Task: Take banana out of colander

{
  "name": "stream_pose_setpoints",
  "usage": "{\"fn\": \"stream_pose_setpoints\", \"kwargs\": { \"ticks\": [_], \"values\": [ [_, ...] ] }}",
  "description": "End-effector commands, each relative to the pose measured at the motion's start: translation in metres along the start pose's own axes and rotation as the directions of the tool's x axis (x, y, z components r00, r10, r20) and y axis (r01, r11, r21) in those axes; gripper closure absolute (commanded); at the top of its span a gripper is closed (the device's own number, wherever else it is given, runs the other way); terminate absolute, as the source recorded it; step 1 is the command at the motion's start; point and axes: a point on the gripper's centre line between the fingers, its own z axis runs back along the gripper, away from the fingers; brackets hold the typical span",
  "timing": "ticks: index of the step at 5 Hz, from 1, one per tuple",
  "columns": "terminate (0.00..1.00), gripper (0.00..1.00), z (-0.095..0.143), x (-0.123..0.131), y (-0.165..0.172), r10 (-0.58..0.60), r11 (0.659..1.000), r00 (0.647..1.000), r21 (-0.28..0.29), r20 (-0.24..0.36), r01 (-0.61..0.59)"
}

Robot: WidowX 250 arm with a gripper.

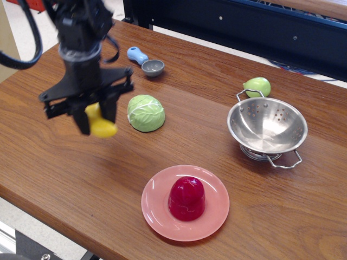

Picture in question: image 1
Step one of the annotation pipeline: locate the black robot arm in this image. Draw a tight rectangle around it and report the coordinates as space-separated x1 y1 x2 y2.
39 1 133 135

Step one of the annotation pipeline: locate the blue handled grey scoop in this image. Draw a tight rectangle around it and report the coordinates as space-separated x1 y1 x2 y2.
127 47 165 77

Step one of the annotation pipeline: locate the green toy cabbage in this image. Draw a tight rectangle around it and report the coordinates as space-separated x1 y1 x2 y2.
127 95 165 132

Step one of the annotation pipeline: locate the red box on floor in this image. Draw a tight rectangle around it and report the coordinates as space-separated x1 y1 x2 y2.
7 0 46 12

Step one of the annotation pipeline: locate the red jelly dome toy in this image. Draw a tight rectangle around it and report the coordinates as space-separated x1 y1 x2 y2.
168 176 205 222

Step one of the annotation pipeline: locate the green toy pear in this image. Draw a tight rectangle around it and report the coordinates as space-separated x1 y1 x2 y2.
243 77 271 98

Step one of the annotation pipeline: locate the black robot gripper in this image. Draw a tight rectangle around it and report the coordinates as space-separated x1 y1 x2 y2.
39 44 133 135

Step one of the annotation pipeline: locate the grey metal base with screw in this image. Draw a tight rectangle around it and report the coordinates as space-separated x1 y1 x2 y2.
1 222 61 260

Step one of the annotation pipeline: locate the steel colander with handles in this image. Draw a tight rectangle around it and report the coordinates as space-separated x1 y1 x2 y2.
227 89 308 170

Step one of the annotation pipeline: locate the beige cabinet side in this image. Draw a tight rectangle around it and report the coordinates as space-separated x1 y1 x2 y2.
0 1 20 82

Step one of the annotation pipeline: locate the yellow toy banana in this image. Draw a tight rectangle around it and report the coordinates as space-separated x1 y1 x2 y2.
85 103 118 138

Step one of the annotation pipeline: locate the pink plastic plate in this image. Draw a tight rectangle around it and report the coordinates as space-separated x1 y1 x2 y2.
142 165 229 242

